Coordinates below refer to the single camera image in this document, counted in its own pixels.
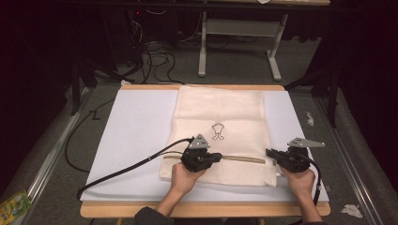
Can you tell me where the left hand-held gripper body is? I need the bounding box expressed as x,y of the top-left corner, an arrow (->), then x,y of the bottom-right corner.
180,133 -> 214,173

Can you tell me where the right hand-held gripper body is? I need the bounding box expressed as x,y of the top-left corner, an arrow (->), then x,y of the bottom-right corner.
276,137 -> 327,173

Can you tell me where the cream mesh laundry bag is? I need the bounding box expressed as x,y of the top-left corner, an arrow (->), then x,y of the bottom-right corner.
159,84 -> 283,188

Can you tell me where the person's right hand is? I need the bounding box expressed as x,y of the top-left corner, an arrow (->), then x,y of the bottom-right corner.
279,166 -> 316,197

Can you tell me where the person's left hand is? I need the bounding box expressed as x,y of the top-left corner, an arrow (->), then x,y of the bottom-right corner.
170,162 -> 207,197

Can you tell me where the white table sheet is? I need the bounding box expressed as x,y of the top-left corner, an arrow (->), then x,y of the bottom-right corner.
79,88 -> 330,203

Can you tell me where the large white crumpled tissue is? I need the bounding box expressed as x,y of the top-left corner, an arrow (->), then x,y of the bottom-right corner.
340,203 -> 364,219

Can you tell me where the black metal stand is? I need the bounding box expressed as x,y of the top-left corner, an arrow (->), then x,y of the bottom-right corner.
69,57 -> 99,116
283,59 -> 343,129

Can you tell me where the green printed packet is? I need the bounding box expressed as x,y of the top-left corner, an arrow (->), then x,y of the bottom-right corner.
0,188 -> 34,225

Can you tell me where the thick black gripper cable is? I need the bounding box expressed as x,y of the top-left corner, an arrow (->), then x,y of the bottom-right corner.
75,136 -> 195,202
298,152 -> 323,207

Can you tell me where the metal floor rail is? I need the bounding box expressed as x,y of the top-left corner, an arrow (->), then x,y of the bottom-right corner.
17,87 -> 92,221
314,96 -> 378,225

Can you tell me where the tangle of black floor cables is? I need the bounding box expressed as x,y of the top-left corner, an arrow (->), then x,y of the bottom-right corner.
125,8 -> 203,86

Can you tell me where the thin black floor cable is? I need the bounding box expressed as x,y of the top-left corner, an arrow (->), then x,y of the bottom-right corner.
64,98 -> 116,173

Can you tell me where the grey metal desk frame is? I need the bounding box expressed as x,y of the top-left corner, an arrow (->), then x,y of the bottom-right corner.
197,11 -> 289,83

